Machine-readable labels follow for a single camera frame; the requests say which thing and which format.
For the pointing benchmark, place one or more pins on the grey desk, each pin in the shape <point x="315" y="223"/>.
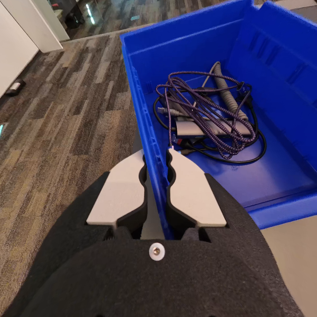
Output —
<point x="292" y="260"/>

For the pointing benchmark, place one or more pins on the small black floor device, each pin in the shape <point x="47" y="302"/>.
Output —
<point x="16" y="86"/>

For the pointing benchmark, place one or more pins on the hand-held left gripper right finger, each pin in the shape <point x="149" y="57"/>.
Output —
<point x="193" y="195"/>

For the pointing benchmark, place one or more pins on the grey USB hub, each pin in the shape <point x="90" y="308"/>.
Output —
<point x="190" y="127"/>

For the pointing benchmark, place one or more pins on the blue plastic bin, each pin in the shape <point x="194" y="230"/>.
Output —
<point x="272" y="62"/>

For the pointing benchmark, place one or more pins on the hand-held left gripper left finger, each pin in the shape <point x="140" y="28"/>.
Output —
<point x="118" y="193"/>

